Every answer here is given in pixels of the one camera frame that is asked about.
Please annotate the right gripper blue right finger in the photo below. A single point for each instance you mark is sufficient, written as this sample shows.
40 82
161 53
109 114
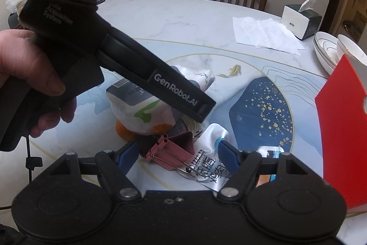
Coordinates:
243 168

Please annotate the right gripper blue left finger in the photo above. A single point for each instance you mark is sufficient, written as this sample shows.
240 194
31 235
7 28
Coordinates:
113 167

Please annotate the chicken sausage white pouch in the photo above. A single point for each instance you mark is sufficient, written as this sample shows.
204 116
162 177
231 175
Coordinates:
205 166

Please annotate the orange tangerine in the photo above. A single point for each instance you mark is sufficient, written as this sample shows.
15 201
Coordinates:
128 135

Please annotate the white grey snack bag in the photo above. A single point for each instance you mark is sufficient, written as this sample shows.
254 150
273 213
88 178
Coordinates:
142 113

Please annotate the pink binder clip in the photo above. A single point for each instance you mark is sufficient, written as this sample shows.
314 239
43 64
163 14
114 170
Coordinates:
173 152

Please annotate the person left hand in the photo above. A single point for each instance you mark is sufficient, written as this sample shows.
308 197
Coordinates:
23 59

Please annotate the red cardboard box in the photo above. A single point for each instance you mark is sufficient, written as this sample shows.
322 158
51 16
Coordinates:
341 107

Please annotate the white paper napkin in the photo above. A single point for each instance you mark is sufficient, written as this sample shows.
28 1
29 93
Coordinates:
266 34

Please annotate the white plate stack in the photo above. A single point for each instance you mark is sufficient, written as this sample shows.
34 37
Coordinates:
325 46

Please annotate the white bowl gold rim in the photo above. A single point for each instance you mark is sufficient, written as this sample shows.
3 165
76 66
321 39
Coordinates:
346 46

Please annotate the green white tissue box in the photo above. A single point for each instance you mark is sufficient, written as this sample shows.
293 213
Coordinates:
301 19

